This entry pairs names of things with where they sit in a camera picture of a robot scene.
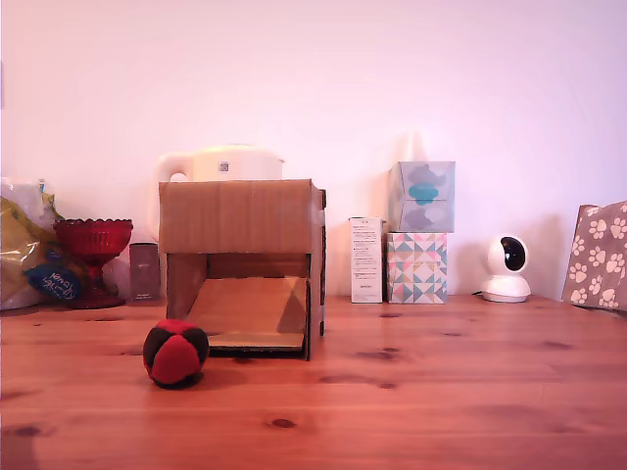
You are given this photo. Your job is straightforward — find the red and black footbag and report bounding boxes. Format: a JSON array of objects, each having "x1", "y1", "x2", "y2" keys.
[{"x1": 142, "y1": 318, "x2": 211, "y2": 390}]

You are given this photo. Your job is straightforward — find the cardboard dice tower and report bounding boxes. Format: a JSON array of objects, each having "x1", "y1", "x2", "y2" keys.
[{"x1": 158, "y1": 178, "x2": 328, "y2": 362}]

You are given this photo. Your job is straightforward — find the white carton with text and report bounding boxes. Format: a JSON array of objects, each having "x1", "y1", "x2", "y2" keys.
[{"x1": 348, "y1": 216, "x2": 384, "y2": 305}]

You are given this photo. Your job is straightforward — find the white electric kettle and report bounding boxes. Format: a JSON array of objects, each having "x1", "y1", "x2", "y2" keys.
[{"x1": 148, "y1": 143, "x2": 287, "y2": 242}]

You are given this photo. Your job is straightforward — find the triangle pattern tissue box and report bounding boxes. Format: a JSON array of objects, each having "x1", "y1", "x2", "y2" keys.
[{"x1": 386, "y1": 231, "x2": 449, "y2": 306}]

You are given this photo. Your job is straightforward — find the cloud print tissue box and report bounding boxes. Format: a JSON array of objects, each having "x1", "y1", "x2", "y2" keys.
[{"x1": 387, "y1": 161, "x2": 457, "y2": 235}]

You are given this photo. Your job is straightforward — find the red glass footed bowl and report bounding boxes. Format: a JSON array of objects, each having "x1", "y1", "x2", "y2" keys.
[{"x1": 52, "y1": 217, "x2": 134, "y2": 310}]

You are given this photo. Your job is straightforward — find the crinkled plastic bag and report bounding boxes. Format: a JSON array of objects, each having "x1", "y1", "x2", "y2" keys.
[{"x1": 0, "y1": 176, "x2": 131, "y2": 312}]

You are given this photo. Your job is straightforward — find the small white round camera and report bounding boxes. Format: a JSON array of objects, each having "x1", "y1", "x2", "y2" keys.
[{"x1": 479, "y1": 234, "x2": 533, "y2": 304}]

